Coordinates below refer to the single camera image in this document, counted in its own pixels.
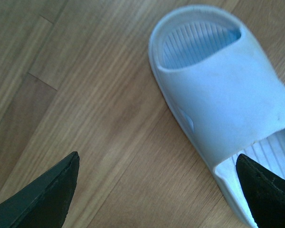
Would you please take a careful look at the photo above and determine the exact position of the light blue slide sandal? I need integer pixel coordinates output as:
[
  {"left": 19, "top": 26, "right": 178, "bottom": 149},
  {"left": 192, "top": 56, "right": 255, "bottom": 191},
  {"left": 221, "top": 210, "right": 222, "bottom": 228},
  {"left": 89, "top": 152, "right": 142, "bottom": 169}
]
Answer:
[{"left": 149, "top": 5, "right": 285, "bottom": 228}]

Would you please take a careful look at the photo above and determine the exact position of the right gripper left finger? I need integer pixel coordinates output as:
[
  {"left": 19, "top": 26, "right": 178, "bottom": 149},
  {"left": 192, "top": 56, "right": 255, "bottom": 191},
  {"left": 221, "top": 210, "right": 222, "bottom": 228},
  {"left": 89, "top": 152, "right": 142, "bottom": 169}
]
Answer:
[{"left": 0, "top": 152, "right": 80, "bottom": 228}]

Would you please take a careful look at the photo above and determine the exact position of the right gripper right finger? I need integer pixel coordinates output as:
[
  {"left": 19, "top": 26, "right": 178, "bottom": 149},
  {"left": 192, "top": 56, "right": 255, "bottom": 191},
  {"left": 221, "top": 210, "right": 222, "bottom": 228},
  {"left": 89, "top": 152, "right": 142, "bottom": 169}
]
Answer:
[{"left": 236, "top": 154, "right": 285, "bottom": 228}]

